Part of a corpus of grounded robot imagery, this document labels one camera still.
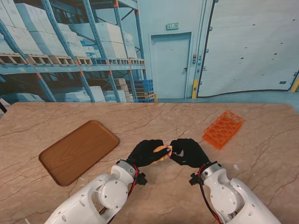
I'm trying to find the red black right arm cable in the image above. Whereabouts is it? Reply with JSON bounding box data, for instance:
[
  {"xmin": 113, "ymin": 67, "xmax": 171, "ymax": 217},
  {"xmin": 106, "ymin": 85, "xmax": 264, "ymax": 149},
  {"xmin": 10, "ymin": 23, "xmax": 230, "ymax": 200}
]
[{"xmin": 198, "ymin": 166, "xmax": 222, "ymax": 224}]

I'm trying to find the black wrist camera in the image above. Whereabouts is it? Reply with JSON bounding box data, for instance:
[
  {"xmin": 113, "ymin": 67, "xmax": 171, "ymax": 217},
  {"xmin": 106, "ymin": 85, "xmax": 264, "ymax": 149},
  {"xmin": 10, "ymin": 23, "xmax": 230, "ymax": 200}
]
[
  {"xmin": 136, "ymin": 172, "xmax": 148, "ymax": 186},
  {"xmin": 189, "ymin": 173, "xmax": 202, "ymax": 186}
]

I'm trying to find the yellow cloth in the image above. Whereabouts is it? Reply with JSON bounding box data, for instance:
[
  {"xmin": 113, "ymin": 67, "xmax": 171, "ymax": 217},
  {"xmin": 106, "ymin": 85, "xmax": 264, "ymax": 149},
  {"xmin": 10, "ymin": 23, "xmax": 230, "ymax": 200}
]
[{"xmin": 151, "ymin": 145, "xmax": 173, "ymax": 165}]

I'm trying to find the red black left arm cable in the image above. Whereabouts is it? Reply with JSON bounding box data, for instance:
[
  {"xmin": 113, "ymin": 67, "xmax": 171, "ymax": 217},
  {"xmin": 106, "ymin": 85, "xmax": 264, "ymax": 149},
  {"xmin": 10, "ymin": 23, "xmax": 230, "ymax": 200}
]
[{"xmin": 100, "ymin": 164, "xmax": 140, "ymax": 215}]

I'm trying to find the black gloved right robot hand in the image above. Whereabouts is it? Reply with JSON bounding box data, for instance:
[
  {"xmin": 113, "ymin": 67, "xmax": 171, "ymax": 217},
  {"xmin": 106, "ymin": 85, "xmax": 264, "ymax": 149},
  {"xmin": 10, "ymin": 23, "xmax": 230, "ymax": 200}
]
[{"xmin": 170, "ymin": 138, "xmax": 211, "ymax": 169}]

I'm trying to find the brown wooden tray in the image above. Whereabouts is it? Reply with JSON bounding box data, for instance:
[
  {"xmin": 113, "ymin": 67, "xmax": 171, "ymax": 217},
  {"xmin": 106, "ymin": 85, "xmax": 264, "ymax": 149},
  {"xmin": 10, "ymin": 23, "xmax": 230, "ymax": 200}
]
[{"xmin": 38, "ymin": 119, "xmax": 120, "ymax": 187}]

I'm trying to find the orange test tube rack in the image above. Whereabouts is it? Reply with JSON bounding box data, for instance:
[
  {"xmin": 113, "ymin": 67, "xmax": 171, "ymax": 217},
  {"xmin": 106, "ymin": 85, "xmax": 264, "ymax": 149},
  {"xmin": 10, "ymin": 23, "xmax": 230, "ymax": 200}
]
[{"xmin": 202, "ymin": 110, "xmax": 246, "ymax": 150}]

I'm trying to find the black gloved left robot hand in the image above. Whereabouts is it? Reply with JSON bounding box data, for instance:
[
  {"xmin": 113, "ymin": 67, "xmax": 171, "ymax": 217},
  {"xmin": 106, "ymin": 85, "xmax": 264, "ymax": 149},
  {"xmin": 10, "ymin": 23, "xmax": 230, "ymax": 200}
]
[{"xmin": 126, "ymin": 139, "xmax": 170, "ymax": 168}]

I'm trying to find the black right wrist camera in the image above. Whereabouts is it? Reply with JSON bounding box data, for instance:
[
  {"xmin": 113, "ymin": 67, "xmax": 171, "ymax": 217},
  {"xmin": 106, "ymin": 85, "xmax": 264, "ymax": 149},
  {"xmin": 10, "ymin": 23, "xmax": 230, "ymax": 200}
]
[{"xmin": 189, "ymin": 173, "xmax": 202, "ymax": 186}]

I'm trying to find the red black arm cable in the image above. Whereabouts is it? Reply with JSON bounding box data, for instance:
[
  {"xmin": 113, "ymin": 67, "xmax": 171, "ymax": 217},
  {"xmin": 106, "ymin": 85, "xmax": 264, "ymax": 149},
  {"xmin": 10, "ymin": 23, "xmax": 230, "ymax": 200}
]
[
  {"xmin": 100, "ymin": 164, "xmax": 140, "ymax": 215},
  {"xmin": 198, "ymin": 166, "xmax": 222, "ymax": 224}
]

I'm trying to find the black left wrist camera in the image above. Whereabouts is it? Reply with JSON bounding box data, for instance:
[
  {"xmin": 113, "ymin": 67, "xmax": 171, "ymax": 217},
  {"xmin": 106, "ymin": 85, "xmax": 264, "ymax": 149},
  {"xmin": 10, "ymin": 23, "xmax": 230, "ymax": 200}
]
[{"xmin": 136, "ymin": 172, "xmax": 148, "ymax": 186}]

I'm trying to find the printed warehouse backdrop banner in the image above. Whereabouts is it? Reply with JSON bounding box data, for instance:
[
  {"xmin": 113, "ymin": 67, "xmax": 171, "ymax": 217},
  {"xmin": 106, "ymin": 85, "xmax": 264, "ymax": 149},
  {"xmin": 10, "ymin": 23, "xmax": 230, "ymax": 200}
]
[{"xmin": 0, "ymin": 0, "xmax": 299, "ymax": 105}]

